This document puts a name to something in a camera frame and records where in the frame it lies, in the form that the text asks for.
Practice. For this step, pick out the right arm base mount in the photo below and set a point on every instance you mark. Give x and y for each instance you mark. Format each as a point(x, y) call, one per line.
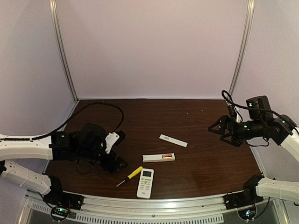
point(244, 204)

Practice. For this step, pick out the curved aluminium front rail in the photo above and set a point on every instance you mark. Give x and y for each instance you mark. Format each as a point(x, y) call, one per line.
point(199, 210)

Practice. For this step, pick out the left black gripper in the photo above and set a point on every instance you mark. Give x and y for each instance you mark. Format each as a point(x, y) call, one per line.
point(112, 158)

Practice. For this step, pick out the yellow handled screwdriver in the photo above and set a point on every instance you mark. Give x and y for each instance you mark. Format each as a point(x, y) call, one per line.
point(130, 176)

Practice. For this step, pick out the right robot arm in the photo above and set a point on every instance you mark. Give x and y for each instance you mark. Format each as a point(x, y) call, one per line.
point(257, 120)

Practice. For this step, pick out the slim white remote control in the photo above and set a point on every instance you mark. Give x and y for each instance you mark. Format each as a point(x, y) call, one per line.
point(156, 158)

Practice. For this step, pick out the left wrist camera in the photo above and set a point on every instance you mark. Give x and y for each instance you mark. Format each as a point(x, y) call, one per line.
point(112, 139)

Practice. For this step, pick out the white air conditioner remote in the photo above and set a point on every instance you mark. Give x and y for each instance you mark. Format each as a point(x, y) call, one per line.
point(145, 183)

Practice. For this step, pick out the left aluminium frame post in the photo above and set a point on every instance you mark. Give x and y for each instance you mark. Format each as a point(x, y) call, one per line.
point(61, 50)

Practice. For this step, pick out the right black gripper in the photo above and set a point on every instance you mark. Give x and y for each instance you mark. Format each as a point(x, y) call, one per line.
point(231, 130)

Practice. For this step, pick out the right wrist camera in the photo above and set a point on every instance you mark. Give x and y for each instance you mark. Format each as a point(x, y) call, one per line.
point(234, 112)

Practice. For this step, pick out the white battery cover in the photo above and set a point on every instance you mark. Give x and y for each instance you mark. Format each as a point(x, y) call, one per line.
point(173, 140)

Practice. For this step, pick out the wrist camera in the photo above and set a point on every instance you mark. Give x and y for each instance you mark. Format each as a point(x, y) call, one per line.
point(112, 139)
point(234, 112)

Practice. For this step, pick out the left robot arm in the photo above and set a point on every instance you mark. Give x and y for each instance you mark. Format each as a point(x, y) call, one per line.
point(92, 144)

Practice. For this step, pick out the right aluminium frame post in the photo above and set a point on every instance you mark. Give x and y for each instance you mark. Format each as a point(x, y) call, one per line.
point(244, 42)

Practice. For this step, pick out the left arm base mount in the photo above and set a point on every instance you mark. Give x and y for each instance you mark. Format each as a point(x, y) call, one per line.
point(62, 203)

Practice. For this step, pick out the aluminium frame post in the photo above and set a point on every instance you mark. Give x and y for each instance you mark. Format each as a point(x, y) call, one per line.
point(244, 42)
point(61, 50)

